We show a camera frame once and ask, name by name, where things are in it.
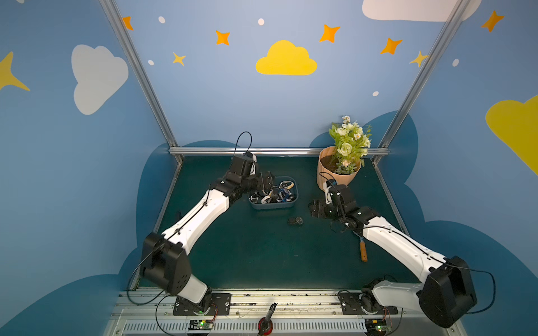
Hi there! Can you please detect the black digital strap watch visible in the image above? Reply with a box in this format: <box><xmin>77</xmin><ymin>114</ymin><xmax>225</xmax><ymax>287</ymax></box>
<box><xmin>249</xmin><ymin>192</ymin><xmax>266</xmax><ymax>204</ymax></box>

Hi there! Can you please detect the cream strap square watch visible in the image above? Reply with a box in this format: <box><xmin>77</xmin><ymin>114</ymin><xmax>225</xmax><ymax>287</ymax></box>
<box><xmin>279</xmin><ymin>181</ymin><xmax>294</xmax><ymax>190</ymax></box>

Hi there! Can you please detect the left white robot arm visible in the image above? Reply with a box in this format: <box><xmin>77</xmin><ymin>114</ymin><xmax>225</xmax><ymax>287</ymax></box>
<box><xmin>140</xmin><ymin>151</ymin><xmax>274</xmax><ymax>310</ymax></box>

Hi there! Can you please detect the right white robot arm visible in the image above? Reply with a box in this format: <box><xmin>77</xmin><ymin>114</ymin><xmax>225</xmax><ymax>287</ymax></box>
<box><xmin>309</xmin><ymin>183</ymin><xmax>477</xmax><ymax>328</ymax></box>

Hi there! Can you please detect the blue plastic storage box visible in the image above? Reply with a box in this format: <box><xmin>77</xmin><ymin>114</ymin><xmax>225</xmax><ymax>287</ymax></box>
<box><xmin>249</xmin><ymin>176</ymin><xmax>298</xmax><ymax>210</ymax></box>

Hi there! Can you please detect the ribbed terracotta flower pot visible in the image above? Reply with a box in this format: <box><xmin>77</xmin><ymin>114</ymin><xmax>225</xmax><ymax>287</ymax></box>
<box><xmin>316</xmin><ymin>146</ymin><xmax>361</xmax><ymax>190</ymax></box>

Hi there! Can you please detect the artificial white flower plant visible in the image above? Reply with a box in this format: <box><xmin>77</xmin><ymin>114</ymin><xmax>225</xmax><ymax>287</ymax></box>
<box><xmin>329</xmin><ymin>116</ymin><xmax>372</xmax><ymax>175</ymax></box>

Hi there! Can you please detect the right green circuit board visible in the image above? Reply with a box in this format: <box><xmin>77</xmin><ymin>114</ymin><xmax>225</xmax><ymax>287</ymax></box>
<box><xmin>364</xmin><ymin>319</ymin><xmax>392</xmax><ymax>336</ymax></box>

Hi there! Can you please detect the green circuit board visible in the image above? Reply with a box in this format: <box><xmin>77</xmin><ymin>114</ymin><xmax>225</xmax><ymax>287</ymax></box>
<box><xmin>364</xmin><ymin>319</ymin><xmax>392</xmax><ymax>336</ymax></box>
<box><xmin>188</xmin><ymin>319</ymin><xmax>214</xmax><ymax>332</ymax></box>

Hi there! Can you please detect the red emergency stop button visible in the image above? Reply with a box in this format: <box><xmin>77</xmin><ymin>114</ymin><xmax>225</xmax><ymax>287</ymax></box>
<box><xmin>257</xmin><ymin>302</ymin><xmax>277</xmax><ymax>336</ymax></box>

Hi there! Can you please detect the left green circuit board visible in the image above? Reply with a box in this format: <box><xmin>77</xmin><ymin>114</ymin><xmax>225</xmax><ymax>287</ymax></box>
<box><xmin>188</xmin><ymin>319</ymin><xmax>214</xmax><ymax>332</ymax></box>

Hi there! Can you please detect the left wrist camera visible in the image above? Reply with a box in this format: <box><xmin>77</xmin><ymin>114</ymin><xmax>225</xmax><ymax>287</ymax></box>
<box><xmin>247</xmin><ymin>151</ymin><xmax>257</xmax><ymax>175</ymax></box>

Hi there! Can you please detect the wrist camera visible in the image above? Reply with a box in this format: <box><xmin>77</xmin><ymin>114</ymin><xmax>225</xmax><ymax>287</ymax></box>
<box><xmin>323</xmin><ymin>179</ymin><xmax>336</xmax><ymax>204</ymax></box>
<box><xmin>247</xmin><ymin>151</ymin><xmax>257</xmax><ymax>175</ymax></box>

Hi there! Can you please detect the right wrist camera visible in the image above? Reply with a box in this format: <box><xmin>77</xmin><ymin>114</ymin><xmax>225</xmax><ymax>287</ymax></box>
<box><xmin>323</xmin><ymin>179</ymin><xmax>336</xmax><ymax>204</ymax></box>

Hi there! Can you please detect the blue garden fork wooden handle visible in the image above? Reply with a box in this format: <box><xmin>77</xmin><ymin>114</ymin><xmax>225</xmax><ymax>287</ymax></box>
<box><xmin>356</xmin><ymin>234</ymin><xmax>368</xmax><ymax>263</ymax></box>

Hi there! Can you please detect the aluminium back frame bar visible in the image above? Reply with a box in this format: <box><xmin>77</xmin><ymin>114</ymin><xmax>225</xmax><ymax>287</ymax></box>
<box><xmin>169</xmin><ymin>146</ymin><xmax>389</xmax><ymax>157</ymax></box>

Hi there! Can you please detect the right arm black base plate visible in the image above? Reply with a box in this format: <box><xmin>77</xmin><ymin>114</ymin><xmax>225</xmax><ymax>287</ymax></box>
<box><xmin>336</xmin><ymin>291</ymin><xmax>399</xmax><ymax>315</ymax></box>

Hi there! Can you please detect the aluminium left frame post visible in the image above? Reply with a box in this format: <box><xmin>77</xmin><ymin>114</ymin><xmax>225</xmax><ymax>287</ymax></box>
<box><xmin>99</xmin><ymin>0</ymin><xmax>178</xmax><ymax>150</ymax></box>

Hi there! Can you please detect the aluminium frame post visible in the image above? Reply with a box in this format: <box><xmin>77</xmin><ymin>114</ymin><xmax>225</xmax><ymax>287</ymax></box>
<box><xmin>372</xmin><ymin>0</ymin><xmax>471</xmax><ymax>167</ymax></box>
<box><xmin>99</xmin><ymin>0</ymin><xmax>178</xmax><ymax>150</ymax></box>

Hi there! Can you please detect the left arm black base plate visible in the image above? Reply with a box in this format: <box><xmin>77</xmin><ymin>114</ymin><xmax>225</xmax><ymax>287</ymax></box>
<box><xmin>172</xmin><ymin>293</ymin><xmax>231</xmax><ymax>316</ymax></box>

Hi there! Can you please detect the aluminium rail front frame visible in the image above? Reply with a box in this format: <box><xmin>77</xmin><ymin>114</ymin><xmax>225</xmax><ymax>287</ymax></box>
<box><xmin>104</xmin><ymin>288</ymin><xmax>467</xmax><ymax>335</ymax></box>

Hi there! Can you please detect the aluminium right frame post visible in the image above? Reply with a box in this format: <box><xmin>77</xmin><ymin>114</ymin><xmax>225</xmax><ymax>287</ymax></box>
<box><xmin>372</xmin><ymin>0</ymin><xmax>471</xmax><ymax>167</ymax></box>

